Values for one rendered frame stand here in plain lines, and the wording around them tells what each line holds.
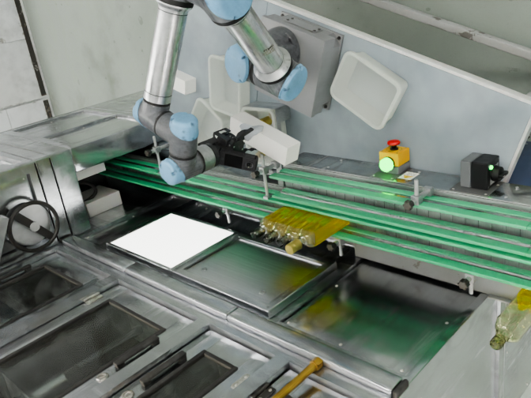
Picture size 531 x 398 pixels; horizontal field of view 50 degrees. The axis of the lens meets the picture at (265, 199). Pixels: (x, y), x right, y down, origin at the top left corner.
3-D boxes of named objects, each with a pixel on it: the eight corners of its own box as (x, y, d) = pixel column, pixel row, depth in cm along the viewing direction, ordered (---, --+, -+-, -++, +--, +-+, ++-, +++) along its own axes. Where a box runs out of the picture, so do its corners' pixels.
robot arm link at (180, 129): (155, 110, 149) (154, 145, 155) (182, 128, 143) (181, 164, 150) (178, 103, 154) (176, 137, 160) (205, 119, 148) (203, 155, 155)
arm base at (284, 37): (266, 21, 187) (245, 27, 181) (301, 31, 179) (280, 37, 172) (265, 66, 195) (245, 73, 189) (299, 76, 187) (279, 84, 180)
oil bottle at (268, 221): (299, 212, 207) (258, 235, 193) (296, 197, 205) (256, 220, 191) (310, 214, 203) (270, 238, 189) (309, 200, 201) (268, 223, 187)
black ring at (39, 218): (61, 237, 239) (12, 258, 226) (47, 190, 231) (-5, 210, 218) (66, 239, 236) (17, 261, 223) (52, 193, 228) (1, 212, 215)
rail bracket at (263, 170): (277, 190, 210) (254, 202, 202) (272, 147, 203) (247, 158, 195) (284, 191, 208) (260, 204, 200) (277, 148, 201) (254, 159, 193)
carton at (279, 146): (243, 110, 182) (230, 116, 178) (300, 142, 170) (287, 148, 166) (242, 128, 185) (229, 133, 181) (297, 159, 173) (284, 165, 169)
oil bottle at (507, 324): (525, 301, 157) (484, 351, 140) (524, 283, 155) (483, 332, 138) (546, 306, 153) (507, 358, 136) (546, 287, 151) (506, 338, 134)
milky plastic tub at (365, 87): (394, 125, 182) (379, 133, 176) (343, 88, 190) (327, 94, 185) (418, 80, 170) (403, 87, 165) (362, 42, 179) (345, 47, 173)
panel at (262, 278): (172, 216, 249) (107, 249, 228) (171, 211, 248) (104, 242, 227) (337, 268, 189) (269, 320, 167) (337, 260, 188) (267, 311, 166)
